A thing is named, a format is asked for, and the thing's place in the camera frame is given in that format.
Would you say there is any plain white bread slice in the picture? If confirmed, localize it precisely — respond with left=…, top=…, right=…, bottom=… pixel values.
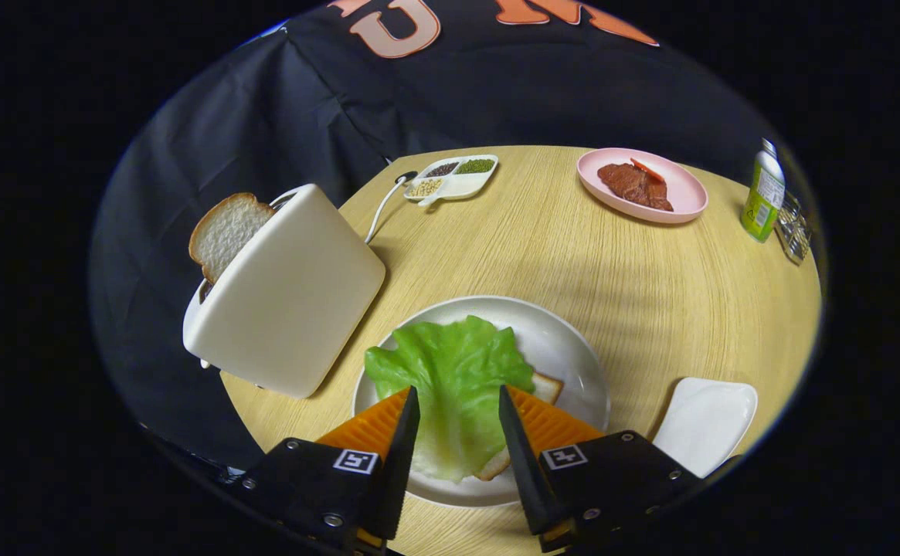
left=477, top=372, right=565, bottom=482

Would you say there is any toasted white bread slice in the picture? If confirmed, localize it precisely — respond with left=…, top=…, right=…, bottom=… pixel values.
left=188, top=192, right=277, bottom=285

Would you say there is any white divided bean dish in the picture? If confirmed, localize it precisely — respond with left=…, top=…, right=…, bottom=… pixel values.
left=403, top=154, right=499, bottom=208

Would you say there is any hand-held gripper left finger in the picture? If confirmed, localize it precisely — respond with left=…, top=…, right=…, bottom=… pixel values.
left=229, top=386, right=422, bottom=556

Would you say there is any white toaster power cord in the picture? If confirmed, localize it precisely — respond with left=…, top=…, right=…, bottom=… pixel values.
left=365, top=171, right=418, bottom=244

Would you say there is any pink plate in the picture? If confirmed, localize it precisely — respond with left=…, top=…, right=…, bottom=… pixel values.
left=577, top=147, right=709, bottom=225

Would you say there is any brown meat slice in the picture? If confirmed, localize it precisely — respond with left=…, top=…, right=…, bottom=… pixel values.
left=597, top=162, right=674, bottom=212

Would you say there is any black backdrop cloth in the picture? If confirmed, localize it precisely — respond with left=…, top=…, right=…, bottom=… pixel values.
left=88, top=0, right=775, bottom=495

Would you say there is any green drink bottle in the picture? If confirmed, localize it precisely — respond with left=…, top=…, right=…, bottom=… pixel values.
left=740, top=138, right=786, bottom=243

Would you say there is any white rounded square plate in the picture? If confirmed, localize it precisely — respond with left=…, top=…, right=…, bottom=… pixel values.
left=652, top=377, right=759, bottom=480

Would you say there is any white toaster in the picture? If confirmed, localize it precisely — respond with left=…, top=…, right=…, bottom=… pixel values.
left=182, top=183, right=387, bottom=400

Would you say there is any white round plate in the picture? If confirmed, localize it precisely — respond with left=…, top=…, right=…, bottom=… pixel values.
left=352, top=296, right=612, bottom=508

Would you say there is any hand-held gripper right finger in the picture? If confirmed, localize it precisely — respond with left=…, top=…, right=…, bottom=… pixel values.
left=498, top=385, right=705, bottom=554

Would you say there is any green lettuce leaf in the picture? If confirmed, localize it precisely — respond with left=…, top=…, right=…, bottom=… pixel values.
left=364, top=315, right=535, bottom=483

